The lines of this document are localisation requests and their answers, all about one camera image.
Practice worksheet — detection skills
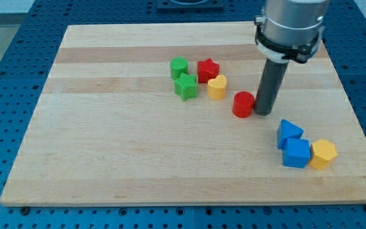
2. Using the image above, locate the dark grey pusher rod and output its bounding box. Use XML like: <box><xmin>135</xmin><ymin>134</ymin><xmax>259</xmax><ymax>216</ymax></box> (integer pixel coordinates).
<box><xmin>254</xmin><ymin>59</ymin><xmax>288</xmax><ymax>116</ymax></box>

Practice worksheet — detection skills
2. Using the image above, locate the red cylinder block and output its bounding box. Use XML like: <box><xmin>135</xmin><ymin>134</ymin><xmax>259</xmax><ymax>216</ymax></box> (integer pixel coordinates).
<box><xmin>232</xmin><ymin>91</ymin><xmax>255</xmax><ymax>118</ymax></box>

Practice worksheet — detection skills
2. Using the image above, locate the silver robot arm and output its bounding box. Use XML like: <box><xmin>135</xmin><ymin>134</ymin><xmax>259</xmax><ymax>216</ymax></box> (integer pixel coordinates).
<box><xmin>254</xmin><ymin>0</ymin><xmax>330</xmax><ymax>116</ymax></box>

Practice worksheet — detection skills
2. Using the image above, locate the yellow heart block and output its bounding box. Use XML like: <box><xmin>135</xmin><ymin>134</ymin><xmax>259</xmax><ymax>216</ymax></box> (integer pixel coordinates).
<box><xmin>207</xmin><ymin>74</ymin><xmax>227</xmax><ymax>100</ymax></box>

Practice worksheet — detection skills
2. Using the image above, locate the blue triangle block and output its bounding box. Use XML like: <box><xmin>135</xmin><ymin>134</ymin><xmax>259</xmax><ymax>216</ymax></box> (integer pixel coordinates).
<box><xmin>276</xmin><ymin>119</ymin><xmax>304</xmax><ymax>149</ymax></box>

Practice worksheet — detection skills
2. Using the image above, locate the red star block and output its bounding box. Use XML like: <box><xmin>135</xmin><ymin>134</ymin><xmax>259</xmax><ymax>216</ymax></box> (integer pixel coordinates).
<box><xmin>197</xmin><ymin>58</ymin><xmax>220</xmax><ymax>83</ymax></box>

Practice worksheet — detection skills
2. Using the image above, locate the blue cube block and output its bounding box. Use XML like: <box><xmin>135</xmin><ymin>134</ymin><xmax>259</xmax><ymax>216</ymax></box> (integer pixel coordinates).
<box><xmin>282</xmin><ymin>138</ymin><xmax>311</xmax><ymax>169</ymax></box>

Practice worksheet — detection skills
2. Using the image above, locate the green star block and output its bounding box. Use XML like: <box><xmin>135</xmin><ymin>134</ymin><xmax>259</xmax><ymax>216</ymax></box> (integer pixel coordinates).
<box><xmin>174</xmin><ymin>73</ymin><xmax>198</xmax><ymax>101</ymax></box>

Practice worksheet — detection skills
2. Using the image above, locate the yellow hexagon block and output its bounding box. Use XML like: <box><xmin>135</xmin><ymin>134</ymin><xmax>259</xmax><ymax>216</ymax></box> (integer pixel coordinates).
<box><xmin>308</xmin><ymin>139</ymin><xmax>337</xmax><ymax>170</ymax></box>

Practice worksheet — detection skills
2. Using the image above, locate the green cylinder block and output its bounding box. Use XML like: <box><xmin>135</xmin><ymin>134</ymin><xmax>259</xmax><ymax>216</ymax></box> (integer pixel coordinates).
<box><xmin>170</xmin><ymin>57</ymin><xmax>189</xmax><ymax>80</ymax></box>

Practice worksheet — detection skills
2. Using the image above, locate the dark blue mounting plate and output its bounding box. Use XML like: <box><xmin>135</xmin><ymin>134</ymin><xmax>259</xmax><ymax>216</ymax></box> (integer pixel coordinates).
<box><xmin>155</xmin><ymin>0</ymin><xmax>224</xmax><ymax>10</ymax></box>

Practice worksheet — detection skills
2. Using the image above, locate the wooden board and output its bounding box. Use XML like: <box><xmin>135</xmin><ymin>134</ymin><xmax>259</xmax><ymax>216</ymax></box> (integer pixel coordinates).
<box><xmin>0</xmin><ymin>22</ymin><xmax>366</xmax><ymax>207</ymax></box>

